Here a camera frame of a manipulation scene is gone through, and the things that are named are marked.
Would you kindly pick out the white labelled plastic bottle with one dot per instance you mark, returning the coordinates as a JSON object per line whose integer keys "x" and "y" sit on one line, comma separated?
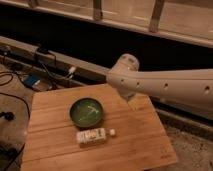
{"x": 94, "y": 135}

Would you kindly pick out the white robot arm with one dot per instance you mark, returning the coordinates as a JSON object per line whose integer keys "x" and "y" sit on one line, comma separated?
{"x": 189, "y": 87}

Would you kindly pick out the green ceramic bowl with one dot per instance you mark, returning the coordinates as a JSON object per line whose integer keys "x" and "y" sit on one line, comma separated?
{"x": 86, "y": 112}

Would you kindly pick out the white plug connector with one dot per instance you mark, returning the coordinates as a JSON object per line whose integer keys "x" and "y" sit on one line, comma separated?
{"x": 71, "y": 72}

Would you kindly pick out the wooden board table top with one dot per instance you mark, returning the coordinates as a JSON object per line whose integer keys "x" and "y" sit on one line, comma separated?
{"x": 140, "y": 141}

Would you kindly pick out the blue box on floor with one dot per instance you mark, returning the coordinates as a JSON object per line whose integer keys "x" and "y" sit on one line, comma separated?
{"x": 31, "y": 80}

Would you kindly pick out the black plug left edge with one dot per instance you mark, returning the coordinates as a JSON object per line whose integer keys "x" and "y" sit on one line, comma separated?
{"x": 7, "y": 116}

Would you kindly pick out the black power adapter on rail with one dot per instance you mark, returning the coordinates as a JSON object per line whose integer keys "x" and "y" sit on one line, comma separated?
{"x": 42, "y": 50}

